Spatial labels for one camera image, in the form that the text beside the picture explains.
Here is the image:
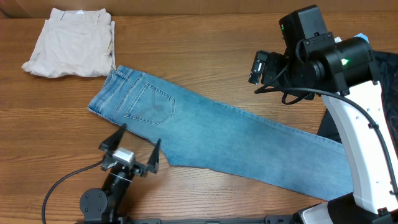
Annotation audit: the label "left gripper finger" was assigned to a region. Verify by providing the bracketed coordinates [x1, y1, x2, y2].
[99, 124, 127, 152]
[147, 139, 161, 174]

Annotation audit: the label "blue denim jeans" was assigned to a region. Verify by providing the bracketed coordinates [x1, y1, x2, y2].
[88, 66, 353, 200]

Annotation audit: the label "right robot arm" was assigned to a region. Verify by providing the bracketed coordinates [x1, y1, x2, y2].
[252, 5, 397, 223]

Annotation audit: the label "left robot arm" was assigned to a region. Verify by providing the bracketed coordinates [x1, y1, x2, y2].
[80, 124, 161, 224]

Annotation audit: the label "light blue shirt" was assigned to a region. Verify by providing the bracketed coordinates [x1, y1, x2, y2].
[334, 33, 369, 43]

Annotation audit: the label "black printed garment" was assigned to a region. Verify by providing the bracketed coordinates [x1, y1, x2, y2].
[317, 51, 398, 149]

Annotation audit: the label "folded beige trousers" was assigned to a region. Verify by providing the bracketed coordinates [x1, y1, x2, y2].
[22, 8, 116, 78]

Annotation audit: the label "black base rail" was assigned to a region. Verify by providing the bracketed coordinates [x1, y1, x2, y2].
[74, 213, 299, 224]

